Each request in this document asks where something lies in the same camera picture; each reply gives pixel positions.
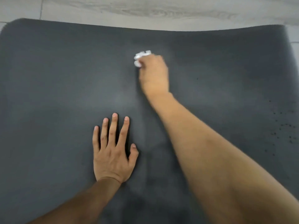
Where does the person's left hand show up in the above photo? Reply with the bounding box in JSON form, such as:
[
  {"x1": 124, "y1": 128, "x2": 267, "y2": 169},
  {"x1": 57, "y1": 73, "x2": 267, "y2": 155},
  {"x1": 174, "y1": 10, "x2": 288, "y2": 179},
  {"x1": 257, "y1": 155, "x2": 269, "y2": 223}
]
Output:
[{"x1": 92, "y1": 113, "x2": 140, "y2": 184}]

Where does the person's right hand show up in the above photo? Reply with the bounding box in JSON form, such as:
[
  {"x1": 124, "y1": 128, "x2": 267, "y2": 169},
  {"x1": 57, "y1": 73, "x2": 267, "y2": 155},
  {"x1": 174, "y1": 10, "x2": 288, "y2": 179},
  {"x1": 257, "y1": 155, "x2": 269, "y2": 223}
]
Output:
[{"x1": 137, "y1": 54, "x2": 171, "y2": 99}]

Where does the white tissue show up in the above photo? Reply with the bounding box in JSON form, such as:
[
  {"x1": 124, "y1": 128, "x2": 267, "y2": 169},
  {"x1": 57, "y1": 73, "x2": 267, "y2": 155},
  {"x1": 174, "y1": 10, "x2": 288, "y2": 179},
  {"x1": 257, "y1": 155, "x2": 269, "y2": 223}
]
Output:
[{"x1": 133, "y1": 50, "x2": 152, "y2": 68}]

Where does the dark grey yoga mat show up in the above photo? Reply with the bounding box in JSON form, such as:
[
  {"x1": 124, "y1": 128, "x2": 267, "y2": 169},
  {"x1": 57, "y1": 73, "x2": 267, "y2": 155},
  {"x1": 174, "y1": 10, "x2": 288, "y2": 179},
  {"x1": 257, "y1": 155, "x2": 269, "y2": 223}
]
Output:
[{"x1": 0, "y1": 18, "x2": 299, "y2": 224}]

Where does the person's left forearm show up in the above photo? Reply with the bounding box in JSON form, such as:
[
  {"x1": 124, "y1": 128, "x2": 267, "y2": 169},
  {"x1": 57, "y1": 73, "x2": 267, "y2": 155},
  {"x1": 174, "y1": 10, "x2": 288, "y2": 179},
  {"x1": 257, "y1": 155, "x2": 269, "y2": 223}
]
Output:
[{"x1": 27, "y1": 176, "x2": 122, "y2": 224}]

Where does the person's right forearm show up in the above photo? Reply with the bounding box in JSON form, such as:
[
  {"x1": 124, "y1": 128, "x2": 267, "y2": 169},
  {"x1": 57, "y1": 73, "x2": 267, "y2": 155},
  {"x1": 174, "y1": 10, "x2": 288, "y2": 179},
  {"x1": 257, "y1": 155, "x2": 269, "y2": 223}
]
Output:
[{"x1": 147, "y1": 91, "x2": 299, "y2": 224}]

